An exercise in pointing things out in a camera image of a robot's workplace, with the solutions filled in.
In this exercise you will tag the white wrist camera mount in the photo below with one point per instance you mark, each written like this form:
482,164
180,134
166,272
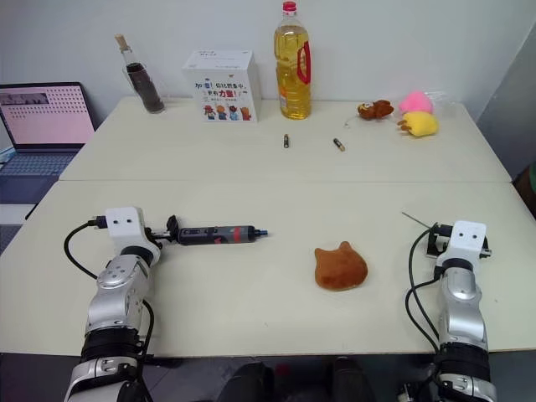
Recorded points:
465,243
123,228

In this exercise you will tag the white printed cardboard box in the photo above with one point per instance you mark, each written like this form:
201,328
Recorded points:
224,88

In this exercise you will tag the black electric screwdriver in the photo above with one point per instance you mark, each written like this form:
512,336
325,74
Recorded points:
218,234

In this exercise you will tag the small brown plush toy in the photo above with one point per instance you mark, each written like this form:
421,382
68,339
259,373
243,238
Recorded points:
375,109

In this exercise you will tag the black gold battery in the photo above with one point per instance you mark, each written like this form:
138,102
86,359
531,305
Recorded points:
286,141
338,144

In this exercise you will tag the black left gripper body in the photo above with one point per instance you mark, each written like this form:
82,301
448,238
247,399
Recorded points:
157,237

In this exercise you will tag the pink plush paw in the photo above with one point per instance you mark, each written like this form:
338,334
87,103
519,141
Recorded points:
415,101

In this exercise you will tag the yellow plush paw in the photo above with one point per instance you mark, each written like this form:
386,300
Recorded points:
419,123

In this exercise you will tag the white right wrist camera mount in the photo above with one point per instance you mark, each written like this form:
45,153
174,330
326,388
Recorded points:
465,243

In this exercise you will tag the dark green object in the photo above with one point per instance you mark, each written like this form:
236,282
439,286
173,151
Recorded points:
527,180

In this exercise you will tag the corked glass bottle dark liquid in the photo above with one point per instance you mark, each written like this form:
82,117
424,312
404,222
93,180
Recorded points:
142,79

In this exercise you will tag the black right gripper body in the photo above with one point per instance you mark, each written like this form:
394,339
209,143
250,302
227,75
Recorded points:
444,239

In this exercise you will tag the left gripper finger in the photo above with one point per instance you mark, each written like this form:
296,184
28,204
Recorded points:
172,223
173,239

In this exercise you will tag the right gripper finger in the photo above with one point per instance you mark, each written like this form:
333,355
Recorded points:
431,246
440,228

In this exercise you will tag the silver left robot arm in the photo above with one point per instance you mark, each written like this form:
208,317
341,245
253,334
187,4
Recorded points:
115,289

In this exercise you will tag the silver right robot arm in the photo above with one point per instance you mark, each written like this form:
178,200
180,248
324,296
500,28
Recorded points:
460,301

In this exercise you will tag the clear plastic bag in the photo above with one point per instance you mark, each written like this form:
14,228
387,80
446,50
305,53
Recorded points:
439,98

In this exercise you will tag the open laptop computer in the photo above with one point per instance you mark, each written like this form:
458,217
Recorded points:
37,130

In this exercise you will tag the thin metal probe needle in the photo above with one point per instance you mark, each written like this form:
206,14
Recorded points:
415,220

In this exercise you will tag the yellow cooking oil bottle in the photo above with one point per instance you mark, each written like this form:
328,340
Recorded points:
293,75

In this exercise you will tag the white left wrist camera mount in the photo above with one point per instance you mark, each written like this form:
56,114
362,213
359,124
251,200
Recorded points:
123,228

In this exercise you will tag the brown cat-shaped plush pad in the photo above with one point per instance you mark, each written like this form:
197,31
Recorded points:
340,268

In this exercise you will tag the dark rounded shape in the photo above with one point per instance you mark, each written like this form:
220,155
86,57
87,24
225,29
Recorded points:
251,383

